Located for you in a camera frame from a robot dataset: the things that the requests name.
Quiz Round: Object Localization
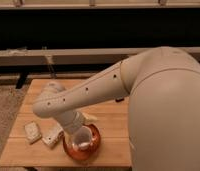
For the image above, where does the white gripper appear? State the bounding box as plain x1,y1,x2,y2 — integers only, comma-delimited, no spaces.
63,112,98,134

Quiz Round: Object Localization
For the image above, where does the white sponge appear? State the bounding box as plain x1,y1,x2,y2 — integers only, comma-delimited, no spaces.
24,122,42,144

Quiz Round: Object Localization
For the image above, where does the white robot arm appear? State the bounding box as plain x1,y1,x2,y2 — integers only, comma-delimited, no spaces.
33,47,200,171

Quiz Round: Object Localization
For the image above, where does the white ceramic cup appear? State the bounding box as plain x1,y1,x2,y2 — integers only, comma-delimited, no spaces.
72,126,92,150

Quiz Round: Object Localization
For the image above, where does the orange-brown saucer plate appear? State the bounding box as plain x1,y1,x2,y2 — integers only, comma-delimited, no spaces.
63,124,101,161

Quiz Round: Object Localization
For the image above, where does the wooden table board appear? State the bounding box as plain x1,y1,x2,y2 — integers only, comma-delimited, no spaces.
0,79,131,168

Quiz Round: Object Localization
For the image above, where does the small dark rectangular block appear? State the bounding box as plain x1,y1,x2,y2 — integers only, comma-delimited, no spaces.
115,98,124,102

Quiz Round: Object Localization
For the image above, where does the long beige wall rail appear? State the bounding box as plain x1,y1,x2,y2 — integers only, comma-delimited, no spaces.
0,46,200,67

